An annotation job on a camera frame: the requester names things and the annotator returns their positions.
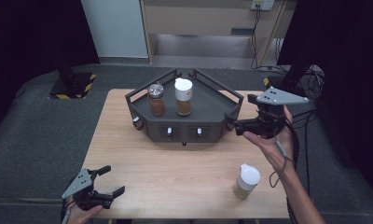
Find black socket cable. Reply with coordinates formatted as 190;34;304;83
250;5;290;73

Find person's left hand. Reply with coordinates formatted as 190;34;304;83
64;195;104;224

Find wooden cabinet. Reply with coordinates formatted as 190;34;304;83
139;0;291;68

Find person's right hand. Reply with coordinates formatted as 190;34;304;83
242;105;297;175

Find black floor cables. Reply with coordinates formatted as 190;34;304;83
276;64;326;197

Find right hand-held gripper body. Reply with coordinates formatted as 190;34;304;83
234;86;310;140

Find white-lid brown spice jar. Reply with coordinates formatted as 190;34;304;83
173;77;194;117

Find dark grey corner rack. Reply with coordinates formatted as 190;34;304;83
124;68;245;147

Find white-lid pale spice jar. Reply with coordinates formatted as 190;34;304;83
232;162;262;201

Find black stand with striped base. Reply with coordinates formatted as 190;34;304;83
262;55;314;105
48;52;98;101

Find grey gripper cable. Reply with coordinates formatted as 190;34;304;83
60;198;73;224
268;138;300;189

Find black curtain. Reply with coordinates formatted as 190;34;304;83
277;0;373;195
0;0;101;139

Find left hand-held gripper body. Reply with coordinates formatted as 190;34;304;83
62;168;115;212

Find silver-lid spice jar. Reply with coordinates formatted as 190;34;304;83
146;82;167;118

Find white wall socket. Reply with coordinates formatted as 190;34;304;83
250;0;276;12

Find white panel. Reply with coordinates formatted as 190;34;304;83
79;0;149;60

